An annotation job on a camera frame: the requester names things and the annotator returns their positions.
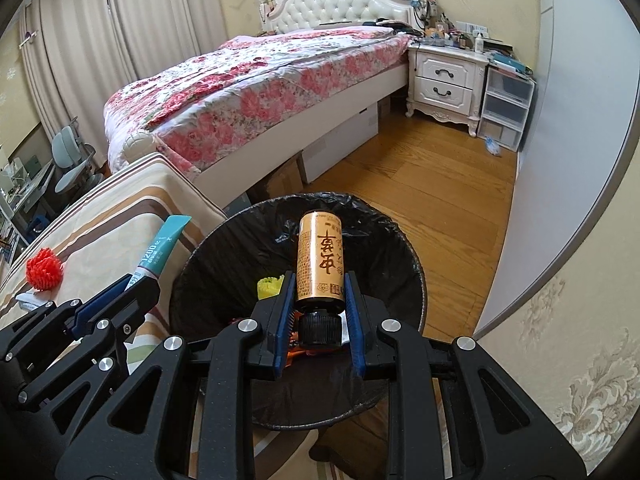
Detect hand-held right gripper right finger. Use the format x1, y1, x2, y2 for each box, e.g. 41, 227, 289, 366
343, 270, 587, 480

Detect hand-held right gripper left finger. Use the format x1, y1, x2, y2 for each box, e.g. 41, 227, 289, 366
55, 271, 297, 480

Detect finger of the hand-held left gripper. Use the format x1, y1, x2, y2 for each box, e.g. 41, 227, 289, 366
14, 276, 163, 412
0, 274, 137, 362

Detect white teal tube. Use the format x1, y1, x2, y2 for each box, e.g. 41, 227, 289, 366
127, 215, 193, 286

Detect black lined trash bin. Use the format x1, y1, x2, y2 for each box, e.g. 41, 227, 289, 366
169, 192, 428, 431

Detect gold bottle black cap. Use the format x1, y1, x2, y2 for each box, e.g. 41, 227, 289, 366
290, 210, 348, 348

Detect yellow foam net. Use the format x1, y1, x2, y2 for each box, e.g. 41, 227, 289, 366
256, 275, 286, 302

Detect red foam fruit net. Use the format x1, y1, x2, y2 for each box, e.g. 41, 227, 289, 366
26, 249, 65, 292

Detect cardboard box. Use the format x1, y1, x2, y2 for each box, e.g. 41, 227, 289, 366
250, 157, 306, 206

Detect study desk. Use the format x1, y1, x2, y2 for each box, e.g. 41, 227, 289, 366
0, 157, 56, 221

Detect white round bedpost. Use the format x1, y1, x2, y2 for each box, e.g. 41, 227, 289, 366
122, 132, 157, 163

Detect grey desk chair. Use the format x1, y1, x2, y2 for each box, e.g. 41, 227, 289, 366
50, 116, 98, 193

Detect white storage box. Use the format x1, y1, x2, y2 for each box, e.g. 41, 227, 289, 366
302, 102, 381, 183

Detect bed with floral quilt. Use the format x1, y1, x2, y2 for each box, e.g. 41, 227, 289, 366
103, 27, 413, 173

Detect white nightstand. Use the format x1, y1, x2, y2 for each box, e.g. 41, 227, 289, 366
405, 40, 490, 137

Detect clear plastic drawer unit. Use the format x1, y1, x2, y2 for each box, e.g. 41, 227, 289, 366
476, 65, 536, 153

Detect beige curtains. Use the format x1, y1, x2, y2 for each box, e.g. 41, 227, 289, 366
20, 0, 231, 126

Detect nightstand clutter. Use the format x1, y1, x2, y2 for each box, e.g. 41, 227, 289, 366
410, 0, 538, 78

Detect white wardrobe door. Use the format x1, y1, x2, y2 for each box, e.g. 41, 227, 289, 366
472, 0, 640, 341

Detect white bed frame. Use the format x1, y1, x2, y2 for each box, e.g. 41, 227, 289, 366
195, 60, 411, 211

